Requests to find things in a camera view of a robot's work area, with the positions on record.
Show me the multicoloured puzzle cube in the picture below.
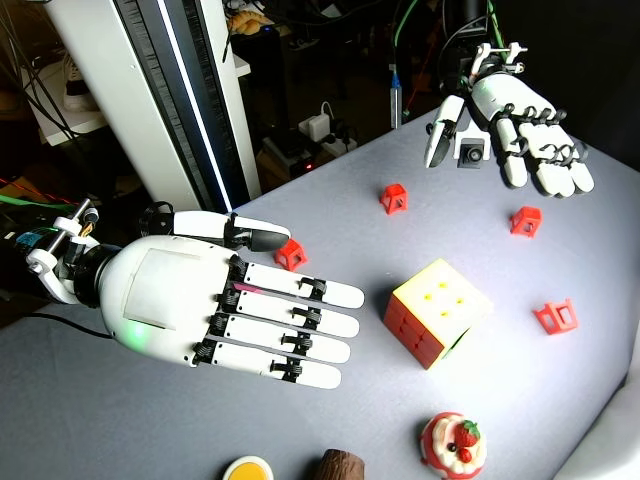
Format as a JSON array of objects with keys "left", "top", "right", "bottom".
[{"left": 383, "top": 258, "right": 495, "bottom": 371}]

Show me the grey table cloth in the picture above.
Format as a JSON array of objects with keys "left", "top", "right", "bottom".
[{"left": 0, "top": 97, "right": 640, "bottom": 480}]

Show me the red toy stool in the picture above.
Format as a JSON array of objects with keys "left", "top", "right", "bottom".
[
  {"left": 532, "top": 298, "right": 580, "bottom": 335},
  {"left": 508, "top": 205, "right": 544, "bottom": 239},
  {"left": 378, "top": 183, "right": 410, "bottom": 216},
  {"left": 274, "top": 237, "right": 309, "bottom": 273}
]

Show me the black box with red light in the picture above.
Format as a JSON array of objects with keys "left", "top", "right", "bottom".
[{"left": 262, "top": 135, "right": 321, "bottom": 176}]

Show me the white black lift column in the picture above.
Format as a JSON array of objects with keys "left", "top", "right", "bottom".
[{"left": 44, "top": 0, "right": 262, "bottom": 214}]

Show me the white shoe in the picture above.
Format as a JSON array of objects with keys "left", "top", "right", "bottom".
[{"left": 62, "top": 47, "right": 99, "bottom": 112}]

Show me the white power adapter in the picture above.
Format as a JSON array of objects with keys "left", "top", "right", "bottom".
[{"left": 298, "top": 102, "right": 335, "bottom": 141}]

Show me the white power strip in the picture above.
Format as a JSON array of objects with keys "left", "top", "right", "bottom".
[{"left": 319, "top": 133, "right": 359, "bottom": 156}]

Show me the black tall box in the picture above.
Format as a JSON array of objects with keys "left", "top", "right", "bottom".
[{"left": 230, "top": 24, "right": 291, "bottom": 146}]

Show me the brown log toy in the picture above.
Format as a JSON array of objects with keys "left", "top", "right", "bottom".
[{"left": 315, "top": 448, "right": 366, "bottom": 480}]

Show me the toy bread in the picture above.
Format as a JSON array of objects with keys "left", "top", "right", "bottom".
[{"left": 225, "top": 10, "right": 274, "bottom": 35}]

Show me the silver usb hub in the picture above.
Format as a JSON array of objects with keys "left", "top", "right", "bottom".
[{"left": 388, "top": 62, "right": 404, "bottom": 130}]

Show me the strawberry cake toy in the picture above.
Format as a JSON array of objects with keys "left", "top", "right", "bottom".
[{"left": 418, "top": 411, "right": 489, "bottom": 480}]

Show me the black cable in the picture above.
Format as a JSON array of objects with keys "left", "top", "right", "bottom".
[{"left": 29, "top": 312, "right": 114, "bottom": 341}]

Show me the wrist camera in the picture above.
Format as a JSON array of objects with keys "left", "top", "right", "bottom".
[{"left": 453, "top": 119, "right": 490, "bottom": 170}]

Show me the green cable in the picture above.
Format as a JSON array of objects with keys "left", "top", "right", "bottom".
[{"left": 391, "top": 0, "right": 420, "bottom": 76}]

